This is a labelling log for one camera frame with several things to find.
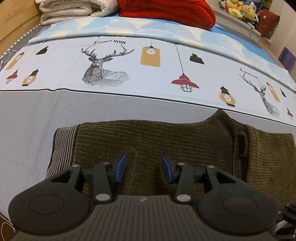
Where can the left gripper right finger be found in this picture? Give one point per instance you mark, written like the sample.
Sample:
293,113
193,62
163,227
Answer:
185,176

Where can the yellow bear plush toys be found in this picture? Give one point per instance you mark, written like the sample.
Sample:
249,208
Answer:
241,10

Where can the purple folder against wall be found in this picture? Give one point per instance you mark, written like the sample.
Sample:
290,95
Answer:
287,59

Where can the cream folded quilt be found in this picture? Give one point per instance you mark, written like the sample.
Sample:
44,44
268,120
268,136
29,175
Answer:
55,11

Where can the brown corduroy pants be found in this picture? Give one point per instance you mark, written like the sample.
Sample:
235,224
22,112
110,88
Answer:
264,160

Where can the deer print bed sheet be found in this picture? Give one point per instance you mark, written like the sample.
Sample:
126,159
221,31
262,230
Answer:
148,68

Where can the wooden bed frame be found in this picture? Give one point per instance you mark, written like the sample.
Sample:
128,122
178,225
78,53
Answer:
17,18

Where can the red folded blanket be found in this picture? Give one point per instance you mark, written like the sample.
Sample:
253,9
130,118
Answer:
194,13

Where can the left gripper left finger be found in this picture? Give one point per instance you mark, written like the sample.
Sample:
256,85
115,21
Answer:
106,178

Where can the dark red cushion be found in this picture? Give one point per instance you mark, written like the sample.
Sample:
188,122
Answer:
268,21

